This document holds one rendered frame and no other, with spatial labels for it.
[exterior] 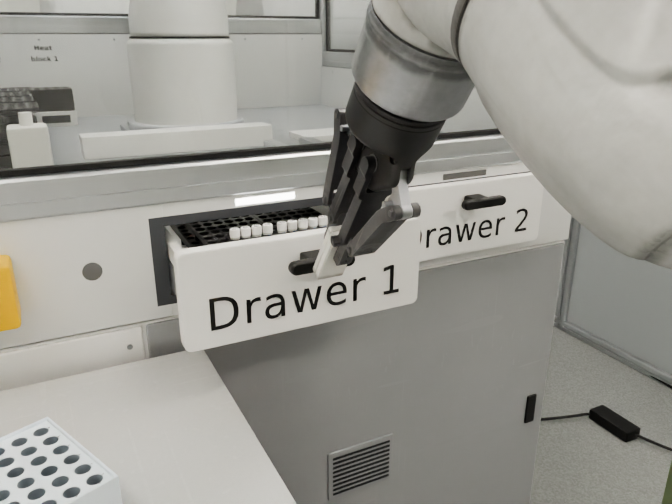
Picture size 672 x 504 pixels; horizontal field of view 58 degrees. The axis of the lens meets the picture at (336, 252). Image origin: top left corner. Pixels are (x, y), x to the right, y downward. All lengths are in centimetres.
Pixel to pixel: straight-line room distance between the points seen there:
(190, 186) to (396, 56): 40
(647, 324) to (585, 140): 214
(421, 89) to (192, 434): 40
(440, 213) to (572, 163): 63
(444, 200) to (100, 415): 53
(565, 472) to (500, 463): 64
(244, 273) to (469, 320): 49
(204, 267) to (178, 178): 15
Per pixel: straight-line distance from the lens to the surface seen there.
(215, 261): 63
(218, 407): 67
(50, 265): 75
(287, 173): 78
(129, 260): 75
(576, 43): 28
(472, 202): 88
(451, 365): 105
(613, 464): 196
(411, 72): 41
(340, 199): 55
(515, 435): 125
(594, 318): 254
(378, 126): 45
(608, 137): 26
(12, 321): 72
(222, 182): 75
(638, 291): 239
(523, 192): 99
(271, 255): 65
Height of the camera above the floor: 113
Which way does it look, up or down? 20 degrees down
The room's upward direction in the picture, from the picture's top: straight up
